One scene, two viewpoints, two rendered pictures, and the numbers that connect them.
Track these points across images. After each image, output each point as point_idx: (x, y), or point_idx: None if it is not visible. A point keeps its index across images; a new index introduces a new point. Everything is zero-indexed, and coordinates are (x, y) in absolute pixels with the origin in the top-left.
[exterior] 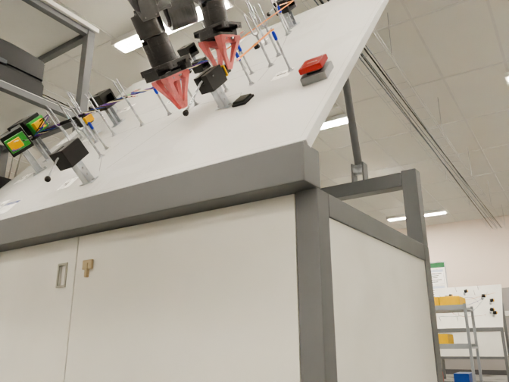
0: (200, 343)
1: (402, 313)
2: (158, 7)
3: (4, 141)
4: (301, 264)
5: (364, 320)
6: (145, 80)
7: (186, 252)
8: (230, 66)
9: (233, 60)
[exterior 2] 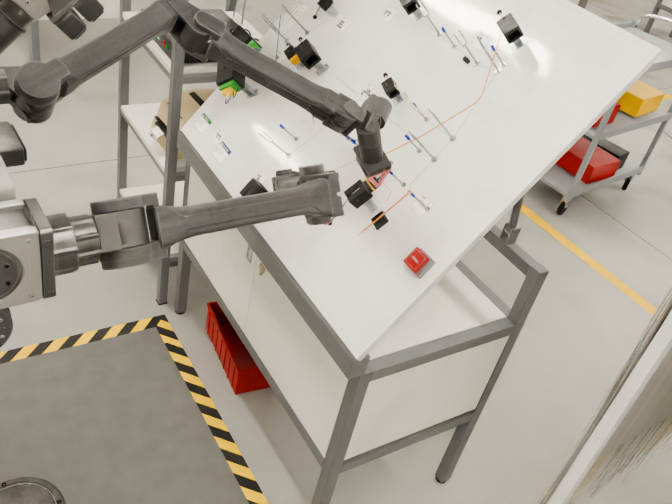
0: (302, 374)
1: (447, 382)
2: None
3: (219, 85)
4: (344, 397)
5: (391, 407)
6: None
7: (305, 327)
8: (378, 185)
9: (382, 181)
